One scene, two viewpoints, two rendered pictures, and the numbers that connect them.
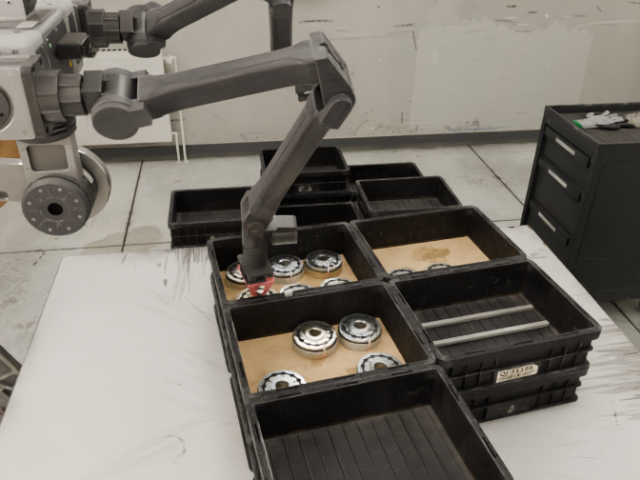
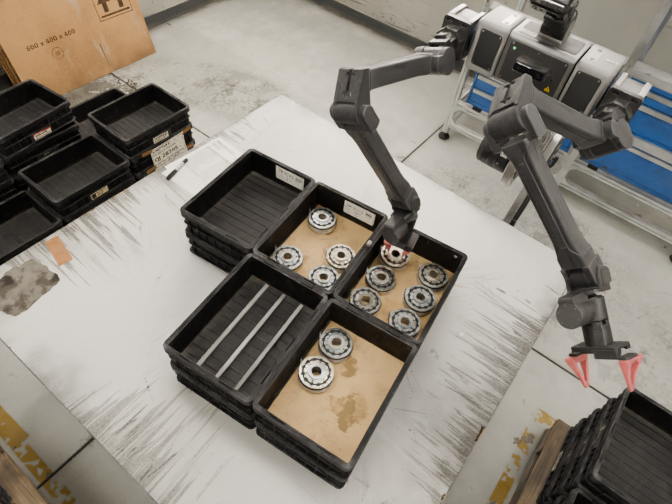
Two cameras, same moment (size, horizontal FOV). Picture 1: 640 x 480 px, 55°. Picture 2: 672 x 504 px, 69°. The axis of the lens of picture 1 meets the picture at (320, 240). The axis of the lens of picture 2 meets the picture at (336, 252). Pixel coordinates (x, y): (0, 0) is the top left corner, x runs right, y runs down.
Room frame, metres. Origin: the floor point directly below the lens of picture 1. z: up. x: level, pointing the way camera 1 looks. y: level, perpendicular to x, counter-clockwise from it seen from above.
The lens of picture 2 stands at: (1.74, -0.78, 2.16)
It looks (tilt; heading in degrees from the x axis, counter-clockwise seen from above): 52 degrees down; 131
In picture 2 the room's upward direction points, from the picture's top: 9 degrees clockwise
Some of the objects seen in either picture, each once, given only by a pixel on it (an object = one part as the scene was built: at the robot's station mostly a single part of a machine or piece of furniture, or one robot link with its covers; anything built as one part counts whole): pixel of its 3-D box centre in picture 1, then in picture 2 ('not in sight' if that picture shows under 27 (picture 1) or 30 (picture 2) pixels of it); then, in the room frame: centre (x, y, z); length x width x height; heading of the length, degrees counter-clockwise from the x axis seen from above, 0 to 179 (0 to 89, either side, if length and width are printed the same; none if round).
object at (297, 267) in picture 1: (284, 265); (420, 298); (1.38, 0.09, 0.86); 0.10 x 0.10 x 0.01
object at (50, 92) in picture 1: (59, 95); (448, 41); (1.00, 0.44, 1.45); 0.09 x 0.08 x 0.12; 9
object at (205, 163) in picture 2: not in sight; (206, 164); (0.29, -0.01, 0.70); 0.33 x 0.23 x 0.01; 99
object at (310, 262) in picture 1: (323, 260); (404, 322); (1.41, -0.01, 0.86); 0.10 x 0.10 x 0.01
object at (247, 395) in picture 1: (324, 336); (323, 234); (1.02, -0.01, 0.92); 0.40 x 0.30 x 0.02; 106
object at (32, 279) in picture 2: not in sight; (20, 286); (0.44, -0.84, 0.71); 0.22 x 0.19 x 0.01; 99
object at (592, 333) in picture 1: (489, 308); (249, 321); (1.13, -0.40, 0.92); 0.40 x 0.30 x 0.02; 106
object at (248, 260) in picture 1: (254, 256); (403, 231); (1.21, 0.15, 0.99); 0.10 x 0.07 x 0.07; 22
